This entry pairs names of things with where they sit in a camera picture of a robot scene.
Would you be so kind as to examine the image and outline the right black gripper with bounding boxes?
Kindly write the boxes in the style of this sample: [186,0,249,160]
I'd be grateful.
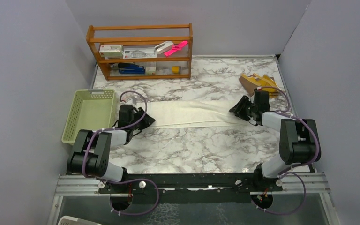
[230,96,257,121]

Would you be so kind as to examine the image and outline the white towel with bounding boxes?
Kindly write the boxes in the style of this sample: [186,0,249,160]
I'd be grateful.
[147,100,248,128]

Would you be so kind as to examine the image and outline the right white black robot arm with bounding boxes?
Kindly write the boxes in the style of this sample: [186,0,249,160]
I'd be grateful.
[229,89,321,191]

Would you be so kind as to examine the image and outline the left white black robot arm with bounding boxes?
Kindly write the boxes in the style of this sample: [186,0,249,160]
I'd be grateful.
[67,104,156,193]

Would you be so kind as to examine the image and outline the brown yellow folded towels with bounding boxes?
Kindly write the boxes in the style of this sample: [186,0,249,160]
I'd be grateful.
[239,73,279,97]

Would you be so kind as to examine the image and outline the white small box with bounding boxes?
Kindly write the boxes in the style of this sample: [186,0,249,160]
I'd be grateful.
[145,61,156,75]

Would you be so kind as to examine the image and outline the green plastic basket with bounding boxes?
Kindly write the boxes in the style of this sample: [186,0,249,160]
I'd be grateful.
[61,89,118,145]

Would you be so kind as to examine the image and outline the yellow small object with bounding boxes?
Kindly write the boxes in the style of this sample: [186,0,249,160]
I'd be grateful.
[172,66,181,74]

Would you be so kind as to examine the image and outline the blue stapler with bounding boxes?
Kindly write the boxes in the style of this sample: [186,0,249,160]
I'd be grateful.
[110,62,145,74]

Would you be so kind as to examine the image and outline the wooden shelf rack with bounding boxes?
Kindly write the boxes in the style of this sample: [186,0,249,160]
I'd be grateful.
[86,23,193,81]

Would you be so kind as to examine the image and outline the white flat package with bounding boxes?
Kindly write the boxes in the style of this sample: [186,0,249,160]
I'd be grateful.
[122,47,157,59]

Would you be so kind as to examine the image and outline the white stapler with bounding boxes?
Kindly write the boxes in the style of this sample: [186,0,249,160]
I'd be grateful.
[154,41,174,55]

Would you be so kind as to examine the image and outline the pink plastic tool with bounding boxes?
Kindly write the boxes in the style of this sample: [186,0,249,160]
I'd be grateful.
[164,41,188,57]

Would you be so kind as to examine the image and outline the white green box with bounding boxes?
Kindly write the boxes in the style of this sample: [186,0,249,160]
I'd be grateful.
[99,45,123,59]

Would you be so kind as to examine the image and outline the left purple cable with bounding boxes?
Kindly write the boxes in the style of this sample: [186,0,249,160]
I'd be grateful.
[81,90,160,217]

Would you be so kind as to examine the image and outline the purple cable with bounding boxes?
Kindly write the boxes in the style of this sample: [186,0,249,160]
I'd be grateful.
[250,86,320,216]
[81,90,160,217]

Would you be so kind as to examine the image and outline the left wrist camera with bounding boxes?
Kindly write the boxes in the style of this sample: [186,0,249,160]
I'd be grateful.
[125,97,138,107]

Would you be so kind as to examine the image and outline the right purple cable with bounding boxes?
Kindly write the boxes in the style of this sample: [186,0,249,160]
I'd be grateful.
[250,86,320,216]

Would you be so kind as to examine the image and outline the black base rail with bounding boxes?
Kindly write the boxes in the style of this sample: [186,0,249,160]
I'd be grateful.
[98,172,283,204]

